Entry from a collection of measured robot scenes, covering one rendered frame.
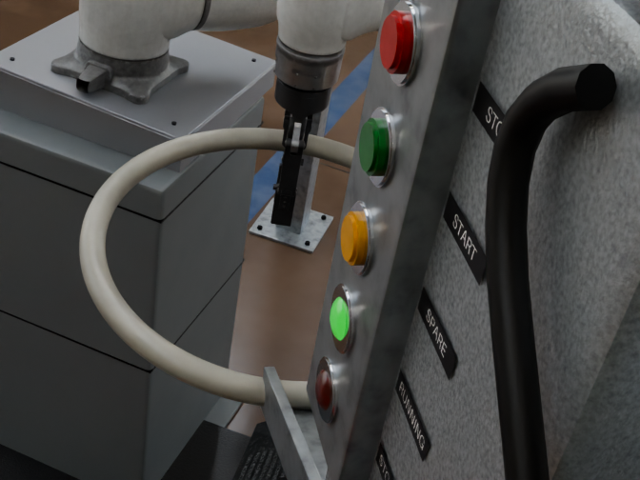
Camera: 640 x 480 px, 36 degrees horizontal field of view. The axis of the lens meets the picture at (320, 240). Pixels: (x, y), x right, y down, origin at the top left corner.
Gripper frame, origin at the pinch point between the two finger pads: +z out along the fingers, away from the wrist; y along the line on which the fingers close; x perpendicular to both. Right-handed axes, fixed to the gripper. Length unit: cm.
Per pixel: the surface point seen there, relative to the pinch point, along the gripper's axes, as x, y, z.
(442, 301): 5, 85, -59
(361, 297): 3, 81, -55
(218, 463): -4, -18, 88
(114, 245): -26.8, -10.4, 23.7
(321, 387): 2, 80, -48
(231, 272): -7, -38, 50
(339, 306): 2, 80, -54
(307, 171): 7, -110, 73
